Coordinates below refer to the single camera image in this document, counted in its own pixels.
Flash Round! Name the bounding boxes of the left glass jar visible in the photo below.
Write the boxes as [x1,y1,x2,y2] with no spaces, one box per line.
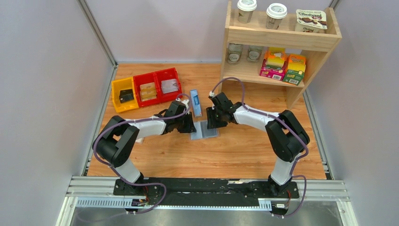
[227,43,243,65]

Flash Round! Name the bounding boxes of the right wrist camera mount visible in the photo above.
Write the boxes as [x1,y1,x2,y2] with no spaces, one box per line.
[208,91,215,110]

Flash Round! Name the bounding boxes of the green snack box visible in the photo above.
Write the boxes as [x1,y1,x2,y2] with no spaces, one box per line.
[282,54,306,86]

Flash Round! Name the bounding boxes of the left paper coffee cup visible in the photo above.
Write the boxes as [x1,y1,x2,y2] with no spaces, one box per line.
[237,0,257,24]

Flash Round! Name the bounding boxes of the pink snack box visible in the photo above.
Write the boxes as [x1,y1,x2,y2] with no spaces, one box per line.
[259,47,287,81]

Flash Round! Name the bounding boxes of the glass jar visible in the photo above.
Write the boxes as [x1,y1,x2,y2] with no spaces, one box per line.
[247,45,263,63]
[227,43,243,65]

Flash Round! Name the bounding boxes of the Chobani yogurt cup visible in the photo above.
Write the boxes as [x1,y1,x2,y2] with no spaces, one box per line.
[295,9,327,33]

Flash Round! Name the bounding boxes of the yellow plastic bin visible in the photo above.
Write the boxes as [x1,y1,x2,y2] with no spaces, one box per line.
[111,77,139,113]

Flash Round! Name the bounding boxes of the red plastic bin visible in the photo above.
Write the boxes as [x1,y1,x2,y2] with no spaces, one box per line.
[133,73,160,107]
[155,68,182,103]

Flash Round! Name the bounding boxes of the gold cards in bin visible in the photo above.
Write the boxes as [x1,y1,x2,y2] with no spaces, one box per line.
[139,82,157,101]

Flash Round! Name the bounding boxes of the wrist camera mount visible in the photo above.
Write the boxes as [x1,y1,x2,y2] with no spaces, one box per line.
[208,91,215,110]
[176,98,190,109]

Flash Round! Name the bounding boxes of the right glass jar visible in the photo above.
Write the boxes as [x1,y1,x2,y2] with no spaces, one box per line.
[247,45,263,63]

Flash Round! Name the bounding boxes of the black card in bin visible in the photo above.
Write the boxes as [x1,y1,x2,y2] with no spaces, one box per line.
[120,97,134,104]

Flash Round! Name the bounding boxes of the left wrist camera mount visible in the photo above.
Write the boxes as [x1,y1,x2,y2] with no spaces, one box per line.
[176,98,190,109]

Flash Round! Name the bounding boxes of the pink leather card holder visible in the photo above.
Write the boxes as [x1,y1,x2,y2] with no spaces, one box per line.
[190,121,219,140]

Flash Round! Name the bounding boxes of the right paper coffee cup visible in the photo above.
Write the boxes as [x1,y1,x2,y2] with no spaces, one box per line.
[265,3,287,30]

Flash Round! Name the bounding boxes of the paper coffee cup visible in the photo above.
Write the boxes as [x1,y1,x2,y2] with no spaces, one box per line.
[237,0,257,24]
[265,3,287,30]

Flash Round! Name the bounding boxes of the red plastic bin right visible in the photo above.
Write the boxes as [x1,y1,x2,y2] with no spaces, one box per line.
[155,68,182,103]

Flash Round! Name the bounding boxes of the silver cards in bin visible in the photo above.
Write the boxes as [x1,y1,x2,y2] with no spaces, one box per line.
[161,79,179,94]

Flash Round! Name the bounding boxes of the blue toothpaste box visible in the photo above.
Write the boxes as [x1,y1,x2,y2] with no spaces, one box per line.
[190,89,202,117]

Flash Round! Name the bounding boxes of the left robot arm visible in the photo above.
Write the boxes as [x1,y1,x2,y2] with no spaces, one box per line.
[92,99,196,184]

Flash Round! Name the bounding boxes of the wooden shelf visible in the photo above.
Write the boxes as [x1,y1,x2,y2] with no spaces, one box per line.
[220,0,342,109]

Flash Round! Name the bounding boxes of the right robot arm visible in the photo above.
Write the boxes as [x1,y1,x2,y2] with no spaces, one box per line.
[206,92,310,186]

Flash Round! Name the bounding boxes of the red plastic bin left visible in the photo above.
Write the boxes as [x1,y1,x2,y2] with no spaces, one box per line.
[133,73,160,107]

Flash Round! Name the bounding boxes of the dark grey credit card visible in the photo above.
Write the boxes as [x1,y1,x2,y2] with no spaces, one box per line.
[119,89,135,99]

